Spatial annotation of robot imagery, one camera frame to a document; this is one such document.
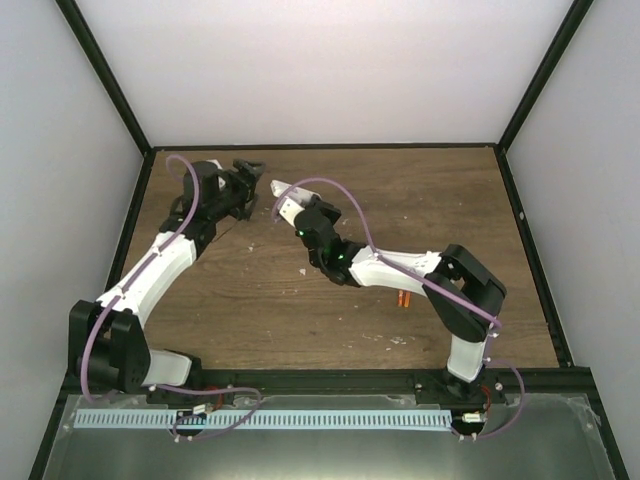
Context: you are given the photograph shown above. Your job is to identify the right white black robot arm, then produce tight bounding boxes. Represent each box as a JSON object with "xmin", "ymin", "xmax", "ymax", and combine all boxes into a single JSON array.
[{"xmin": 278, "ymin": 194, "xmax": 507, "ymax": 403}]

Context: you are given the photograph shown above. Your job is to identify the white remote control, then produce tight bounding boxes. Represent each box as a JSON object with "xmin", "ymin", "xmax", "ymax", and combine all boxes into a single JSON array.
[{"xmin": 270, "ymin": 180, "xmax": 298, "ymax": 198}]

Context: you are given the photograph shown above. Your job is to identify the black front frame rail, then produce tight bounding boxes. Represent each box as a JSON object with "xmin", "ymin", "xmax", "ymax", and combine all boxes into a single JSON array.
[{"xmin": 64, "ymin": 367, "xmax": 593, "ymax": 401}]

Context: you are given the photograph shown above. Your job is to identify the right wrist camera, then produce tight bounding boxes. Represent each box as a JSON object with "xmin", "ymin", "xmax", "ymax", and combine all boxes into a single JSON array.
[{"xmin": 275, "ymin": 187, "xmax": 319, "ymax": 226}]

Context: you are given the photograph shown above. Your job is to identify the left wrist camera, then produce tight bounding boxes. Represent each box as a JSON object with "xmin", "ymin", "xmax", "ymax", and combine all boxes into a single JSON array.
[{"xmin": 206, "ymin": 159, "xmax": 223, "ymax": 170}]

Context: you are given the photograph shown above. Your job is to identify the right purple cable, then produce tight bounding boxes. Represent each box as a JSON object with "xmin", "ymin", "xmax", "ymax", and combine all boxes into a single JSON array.
[{"xmin": 270, "ymin": 177, "xmax": 526, "ymax": 443}]

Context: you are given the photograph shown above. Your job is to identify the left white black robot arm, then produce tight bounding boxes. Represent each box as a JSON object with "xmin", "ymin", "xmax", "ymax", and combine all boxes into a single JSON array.
[{"xmin": 68, "ymin": 154, "xmax": 265, "ymax": 404}]

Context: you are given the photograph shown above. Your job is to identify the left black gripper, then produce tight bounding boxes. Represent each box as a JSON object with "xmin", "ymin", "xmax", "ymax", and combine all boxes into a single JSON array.
[{"xmin": 209, "ymin": 160, "xmax": 267, "ymax": 222}]

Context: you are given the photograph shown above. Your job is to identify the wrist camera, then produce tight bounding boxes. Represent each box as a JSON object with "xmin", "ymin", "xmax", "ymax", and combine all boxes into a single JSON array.
[
  {"xmin": 206, "ymin": 159, "xmax": 223, "ymax": 170},
  {"xmin": 275, "ymin": 187, "xmax": 319, "ymax": 226}
]

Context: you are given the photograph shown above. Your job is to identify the light blue slotted cable duct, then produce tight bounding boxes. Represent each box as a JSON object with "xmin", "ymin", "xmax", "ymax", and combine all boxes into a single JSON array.
[{"xmin": 73, "ymin": 409, "xmax": 452, "ymax": 431}]

